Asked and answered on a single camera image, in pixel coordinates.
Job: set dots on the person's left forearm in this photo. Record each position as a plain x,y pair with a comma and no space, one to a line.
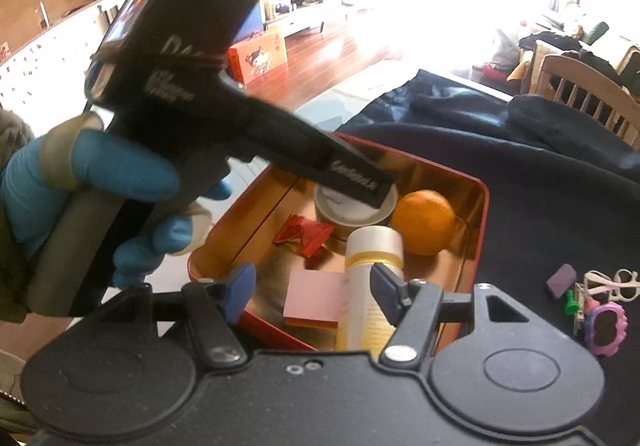
7,135

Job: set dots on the teal sofa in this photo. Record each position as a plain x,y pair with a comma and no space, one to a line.
595,30

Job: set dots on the round beige tin lid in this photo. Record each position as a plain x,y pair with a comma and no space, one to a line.
345,222

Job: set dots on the wooden dining chair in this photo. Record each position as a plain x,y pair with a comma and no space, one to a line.
550,63

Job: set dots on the black clothes pile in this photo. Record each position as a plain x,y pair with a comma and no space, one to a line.
550,43

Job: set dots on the black cabinet blue panel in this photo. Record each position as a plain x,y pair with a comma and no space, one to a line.
255,20

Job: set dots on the low white TV cabinet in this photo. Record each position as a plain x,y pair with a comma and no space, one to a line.
305,18

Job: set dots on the purple eraser block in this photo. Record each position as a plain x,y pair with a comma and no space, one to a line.
560,280

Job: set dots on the white dotted cabinet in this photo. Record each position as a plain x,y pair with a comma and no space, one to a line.
45,60

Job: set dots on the red floor cushion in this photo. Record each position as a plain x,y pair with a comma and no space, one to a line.
492,73

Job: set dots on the pink sticky note pad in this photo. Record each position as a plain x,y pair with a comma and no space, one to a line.
312,298

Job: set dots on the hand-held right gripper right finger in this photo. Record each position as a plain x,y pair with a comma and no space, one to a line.
387,291

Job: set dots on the person's left hand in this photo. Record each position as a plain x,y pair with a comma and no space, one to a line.
120,165

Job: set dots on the dark blue cloth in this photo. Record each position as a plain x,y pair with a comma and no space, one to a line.
525,206

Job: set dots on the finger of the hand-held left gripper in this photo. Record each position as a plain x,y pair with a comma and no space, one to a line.
310,145

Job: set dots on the orange fruit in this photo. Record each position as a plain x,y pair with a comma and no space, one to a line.
425,221

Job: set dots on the red metal tin box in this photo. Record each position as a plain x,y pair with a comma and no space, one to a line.
425,271

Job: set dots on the silver nail clipper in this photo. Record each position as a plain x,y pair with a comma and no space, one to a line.
581,318

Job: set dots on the orange gift box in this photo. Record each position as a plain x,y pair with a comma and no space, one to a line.
260,55

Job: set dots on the red candy wrapper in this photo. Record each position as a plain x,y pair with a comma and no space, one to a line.
302,233

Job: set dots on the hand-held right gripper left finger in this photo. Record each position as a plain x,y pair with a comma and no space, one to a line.
240,291

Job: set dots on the white yellow-label bottle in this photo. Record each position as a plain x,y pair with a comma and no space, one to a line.
365,246

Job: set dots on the green pushpin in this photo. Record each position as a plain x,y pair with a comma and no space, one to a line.
570,302

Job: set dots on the grey printed table mat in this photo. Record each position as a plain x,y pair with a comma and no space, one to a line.
330,100

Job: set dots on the white glasses frame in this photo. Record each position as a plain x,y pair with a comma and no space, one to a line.
620,276

